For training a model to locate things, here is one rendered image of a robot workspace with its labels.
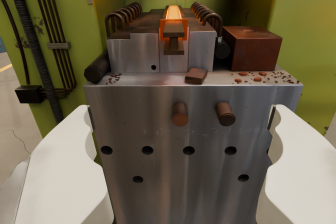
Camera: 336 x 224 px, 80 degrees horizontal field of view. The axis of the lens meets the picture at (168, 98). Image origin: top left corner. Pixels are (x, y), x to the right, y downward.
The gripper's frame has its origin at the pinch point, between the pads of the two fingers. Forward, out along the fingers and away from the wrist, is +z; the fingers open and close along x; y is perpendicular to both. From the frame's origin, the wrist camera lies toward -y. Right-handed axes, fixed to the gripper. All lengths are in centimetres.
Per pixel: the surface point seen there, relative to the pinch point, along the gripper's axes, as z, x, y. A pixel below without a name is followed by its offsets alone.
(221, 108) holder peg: 18.2, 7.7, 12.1
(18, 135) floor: 117, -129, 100
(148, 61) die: 26.4, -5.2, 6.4
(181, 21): 24.8, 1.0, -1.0
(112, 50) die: 26.4, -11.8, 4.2
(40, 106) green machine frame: 40, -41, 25
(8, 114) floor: 148, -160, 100
